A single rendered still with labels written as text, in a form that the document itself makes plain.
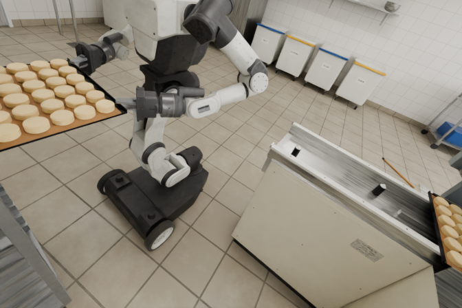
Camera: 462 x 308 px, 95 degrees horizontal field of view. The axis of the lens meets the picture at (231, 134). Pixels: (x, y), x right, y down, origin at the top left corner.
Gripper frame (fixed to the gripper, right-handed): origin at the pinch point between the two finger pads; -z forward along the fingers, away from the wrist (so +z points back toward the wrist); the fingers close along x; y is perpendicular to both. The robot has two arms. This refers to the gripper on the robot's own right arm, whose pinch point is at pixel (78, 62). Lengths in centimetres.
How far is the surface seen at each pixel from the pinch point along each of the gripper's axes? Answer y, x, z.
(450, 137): 418, -77, 252
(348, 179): 126, -20, 5
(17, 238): 16, -28, -52
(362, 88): 276, -61, 311
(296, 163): 96, -15, -2
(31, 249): 17, -37, -51
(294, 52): 147, -50, 360
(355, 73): 254, -43, 320
